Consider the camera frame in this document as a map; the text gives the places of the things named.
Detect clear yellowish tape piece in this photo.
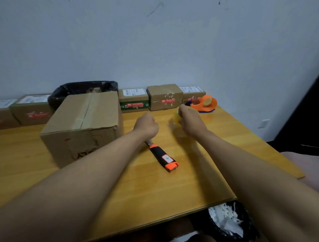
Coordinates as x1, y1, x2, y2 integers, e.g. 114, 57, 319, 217
174, 107, 183, 125

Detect red labelled cardboard parcel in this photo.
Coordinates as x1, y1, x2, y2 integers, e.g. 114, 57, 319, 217
9, 94, 55, 126

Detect cardboard parcel with white label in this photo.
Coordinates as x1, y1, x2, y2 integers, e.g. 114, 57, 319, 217
0, 99, 22, 130

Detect orange tape dispenser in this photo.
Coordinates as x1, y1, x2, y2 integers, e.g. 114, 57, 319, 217
186, 94, 218, 113

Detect white labelled cardboard parcel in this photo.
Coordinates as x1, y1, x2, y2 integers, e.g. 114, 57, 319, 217
179, 86, 207, 105

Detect large plain cardboard box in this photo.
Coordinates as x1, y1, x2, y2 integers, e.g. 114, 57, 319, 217
40, 91, 124, 169

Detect black bin with paper scraps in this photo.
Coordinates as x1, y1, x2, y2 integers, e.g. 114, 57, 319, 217
207, 200, 260, 242

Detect small taped cardboard parcel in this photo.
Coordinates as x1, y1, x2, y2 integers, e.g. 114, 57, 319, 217
147, 84, 184, 111

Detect orange black utility knife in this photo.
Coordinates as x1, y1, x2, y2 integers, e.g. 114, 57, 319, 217
145, 140, 179, 173

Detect green banded cardboard parcel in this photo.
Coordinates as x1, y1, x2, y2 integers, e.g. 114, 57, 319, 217
118, 88, 150, 114

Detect person's left forearm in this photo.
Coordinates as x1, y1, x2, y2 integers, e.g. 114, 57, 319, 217
0, 129, 150, 242

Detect dark door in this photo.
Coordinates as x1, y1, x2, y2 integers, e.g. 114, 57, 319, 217
267, 75, 319, 156

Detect black plastic trash bag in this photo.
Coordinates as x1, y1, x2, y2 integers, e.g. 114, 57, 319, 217
47, 80, 119, 110

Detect person's left hand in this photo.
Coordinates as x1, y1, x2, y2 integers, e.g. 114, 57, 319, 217
133, 112, 159, 139

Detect person's right forearm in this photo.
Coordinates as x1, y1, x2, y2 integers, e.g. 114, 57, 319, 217
192, 129, 319, 242

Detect person's right hand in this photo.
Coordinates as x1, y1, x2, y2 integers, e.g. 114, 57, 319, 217
178, 104, 208, 137

